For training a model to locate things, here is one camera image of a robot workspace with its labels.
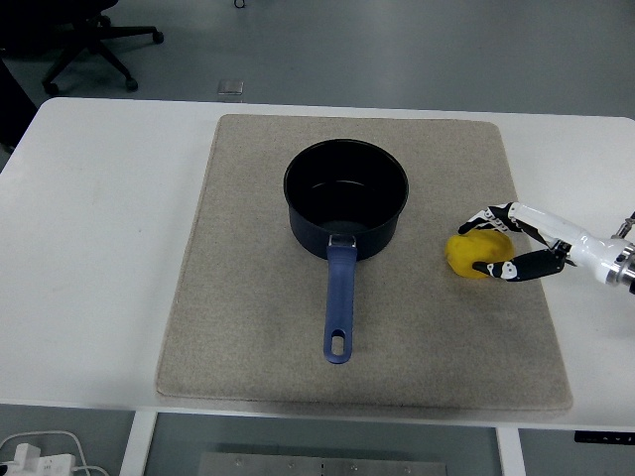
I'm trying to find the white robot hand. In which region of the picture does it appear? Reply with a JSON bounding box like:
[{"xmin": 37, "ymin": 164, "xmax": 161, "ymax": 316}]
[{"xmin": 456, "ymin": 200, "xmax": 621, "ymax": 287}]

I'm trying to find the black table control panel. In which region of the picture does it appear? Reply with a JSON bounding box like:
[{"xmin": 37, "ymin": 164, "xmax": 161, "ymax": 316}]
[{"xmin": 574, "ymin": 431, "xmax": 635, "ymax": 444}]

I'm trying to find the white table leg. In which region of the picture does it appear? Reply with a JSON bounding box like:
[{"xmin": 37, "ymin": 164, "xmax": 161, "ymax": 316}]
[
  {"xmin": 495, "ymin": 424, "xmax": 527, "ymax": 476},
  {"xmin": 120, "ymin": 410, "xmax": 159, "ymax": 476}
]

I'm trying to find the beige felt mat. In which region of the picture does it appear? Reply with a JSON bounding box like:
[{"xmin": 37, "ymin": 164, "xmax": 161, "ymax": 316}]
[{"xmin": 155, "ymin": 113, "xmax": 574, "ymax": 412}]

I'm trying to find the grey metal plate with screws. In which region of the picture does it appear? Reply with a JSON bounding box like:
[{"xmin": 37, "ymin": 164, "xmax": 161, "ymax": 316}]
[{"xmin": 197, "ymin": 451, "xmax": 449, "ymax": 476}]

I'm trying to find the black office chair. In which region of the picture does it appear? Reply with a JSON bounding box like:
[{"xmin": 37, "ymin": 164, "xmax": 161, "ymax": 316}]
[{"xmin": 0, "ymin": 0, "xmax": 165, "ymax": 96}]

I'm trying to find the person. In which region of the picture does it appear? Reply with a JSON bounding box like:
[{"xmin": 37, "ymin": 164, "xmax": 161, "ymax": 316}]
[{"xmin": 0, "ymin": 58, "xmax": 39, "ymax": 153}]

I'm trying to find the white power strip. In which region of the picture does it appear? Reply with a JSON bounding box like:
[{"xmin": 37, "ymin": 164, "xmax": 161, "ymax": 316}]
[{"xmin": 0, "ymin": 442, "xmax": 75, "ymax": 476}]

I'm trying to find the blue pot with handle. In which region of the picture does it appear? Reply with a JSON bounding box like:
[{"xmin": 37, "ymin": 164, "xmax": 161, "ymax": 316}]
[{"xmin": 283, "ymin": 139, "xmax": 411, "ymax": 366}]

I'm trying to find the white power cable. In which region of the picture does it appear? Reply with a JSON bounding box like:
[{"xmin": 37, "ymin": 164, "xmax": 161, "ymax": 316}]
[{"xmin": 0, "ymin": 429, "xmax": 108, "ymax": 476}]

